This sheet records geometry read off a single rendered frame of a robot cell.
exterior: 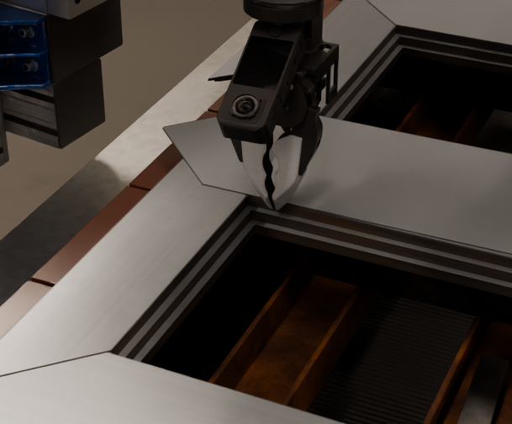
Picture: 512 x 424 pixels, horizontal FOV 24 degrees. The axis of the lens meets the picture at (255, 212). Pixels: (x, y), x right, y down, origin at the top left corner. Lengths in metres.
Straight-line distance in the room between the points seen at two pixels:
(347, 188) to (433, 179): 0.09
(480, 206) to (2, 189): 1.84
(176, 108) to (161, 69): 1.69
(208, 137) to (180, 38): 2.30
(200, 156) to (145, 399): 0.37
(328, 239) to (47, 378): 0.33
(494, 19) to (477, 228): 0.49
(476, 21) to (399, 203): 0.45
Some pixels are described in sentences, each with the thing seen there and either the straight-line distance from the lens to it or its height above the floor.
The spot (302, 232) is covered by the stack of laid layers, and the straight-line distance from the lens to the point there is 1.17.
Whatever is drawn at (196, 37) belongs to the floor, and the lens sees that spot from 3.58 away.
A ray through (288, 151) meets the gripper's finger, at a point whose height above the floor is 0.92.
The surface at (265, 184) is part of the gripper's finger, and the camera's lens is 1.15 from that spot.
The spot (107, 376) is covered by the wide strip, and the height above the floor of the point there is 0.85.
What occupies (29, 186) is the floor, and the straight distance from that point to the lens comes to 2.89.
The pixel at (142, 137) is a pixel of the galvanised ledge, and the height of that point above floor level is 0.68.
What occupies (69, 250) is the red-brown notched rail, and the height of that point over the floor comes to 0.83.
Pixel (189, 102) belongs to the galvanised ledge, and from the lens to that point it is 1.72.
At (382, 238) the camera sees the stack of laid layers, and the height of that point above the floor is 0.84.
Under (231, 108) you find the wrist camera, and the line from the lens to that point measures 1.03.
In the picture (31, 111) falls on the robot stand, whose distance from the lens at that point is 1.54.
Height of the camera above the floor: 1.47
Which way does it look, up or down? 32 degrees down
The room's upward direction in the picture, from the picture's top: straight up
